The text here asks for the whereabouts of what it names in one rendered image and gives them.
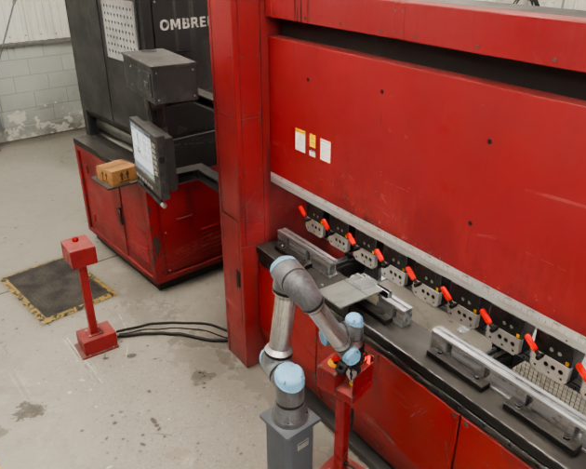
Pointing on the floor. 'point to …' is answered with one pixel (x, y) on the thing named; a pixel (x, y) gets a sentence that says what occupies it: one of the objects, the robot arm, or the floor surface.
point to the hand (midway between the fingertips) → (352, 381)
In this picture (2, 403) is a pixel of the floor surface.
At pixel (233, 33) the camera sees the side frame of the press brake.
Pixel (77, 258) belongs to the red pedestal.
